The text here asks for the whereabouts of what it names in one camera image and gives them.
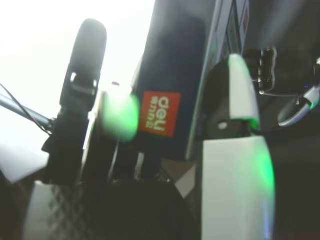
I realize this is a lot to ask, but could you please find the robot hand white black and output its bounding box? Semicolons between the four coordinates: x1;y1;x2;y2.
21;17;276;240

